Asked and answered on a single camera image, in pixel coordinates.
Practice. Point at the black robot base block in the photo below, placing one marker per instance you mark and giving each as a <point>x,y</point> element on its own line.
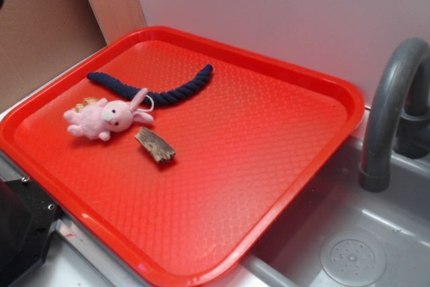
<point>28,219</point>

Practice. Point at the brown wood chip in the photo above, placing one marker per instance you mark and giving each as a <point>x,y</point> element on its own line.
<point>156,146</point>

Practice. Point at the red plastic tray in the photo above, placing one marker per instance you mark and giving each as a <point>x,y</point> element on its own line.
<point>245,146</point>

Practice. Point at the pink plush bunny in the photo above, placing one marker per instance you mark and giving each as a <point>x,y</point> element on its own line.
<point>97,121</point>

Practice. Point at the small light wooden block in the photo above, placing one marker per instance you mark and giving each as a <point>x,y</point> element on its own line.
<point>86,102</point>

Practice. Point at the grey plastic sink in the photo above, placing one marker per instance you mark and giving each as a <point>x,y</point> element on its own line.
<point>333,226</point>

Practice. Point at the grey plastic faucet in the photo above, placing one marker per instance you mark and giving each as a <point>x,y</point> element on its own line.
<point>399,117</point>

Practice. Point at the brown cardboard panel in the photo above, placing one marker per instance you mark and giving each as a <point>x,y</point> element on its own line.
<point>40,39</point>

